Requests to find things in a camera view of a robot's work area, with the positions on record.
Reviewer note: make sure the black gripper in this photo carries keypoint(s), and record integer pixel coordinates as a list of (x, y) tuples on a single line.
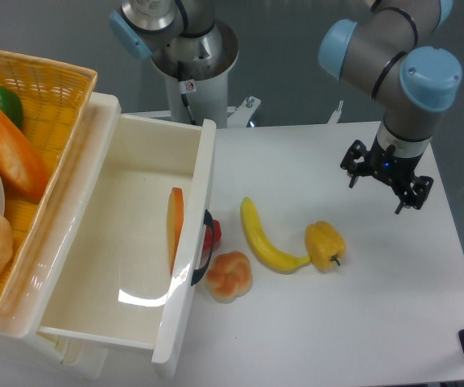
[(396, 172)]

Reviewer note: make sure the yellow woven basket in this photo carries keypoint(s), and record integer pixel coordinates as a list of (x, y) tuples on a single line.
[(54, 95)]

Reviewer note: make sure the round knotted bread roll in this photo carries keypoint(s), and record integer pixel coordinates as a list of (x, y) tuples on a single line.
[(229, 277)]

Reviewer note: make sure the red bell pepper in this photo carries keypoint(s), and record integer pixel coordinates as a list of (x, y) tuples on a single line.
[(213, 236)]

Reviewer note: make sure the yellow banana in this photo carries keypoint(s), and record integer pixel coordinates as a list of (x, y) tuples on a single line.
[(266, 252)]

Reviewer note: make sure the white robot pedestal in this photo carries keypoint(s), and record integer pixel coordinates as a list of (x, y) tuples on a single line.
[(211, 71)]

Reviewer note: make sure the orange baguette bread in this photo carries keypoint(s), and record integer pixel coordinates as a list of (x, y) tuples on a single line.
[(20, 163)]

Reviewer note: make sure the white drawer cabinet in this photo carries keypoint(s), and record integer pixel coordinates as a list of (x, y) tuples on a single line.
[(22, 338)]

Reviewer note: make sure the green pepper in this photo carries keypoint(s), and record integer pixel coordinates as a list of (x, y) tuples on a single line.
[(11, 106)]

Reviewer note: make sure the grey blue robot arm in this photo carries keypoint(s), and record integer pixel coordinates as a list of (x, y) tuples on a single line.
[(384, 58)]

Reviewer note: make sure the yellow bell pepper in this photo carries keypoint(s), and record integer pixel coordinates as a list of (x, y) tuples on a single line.
[(325, 245)]

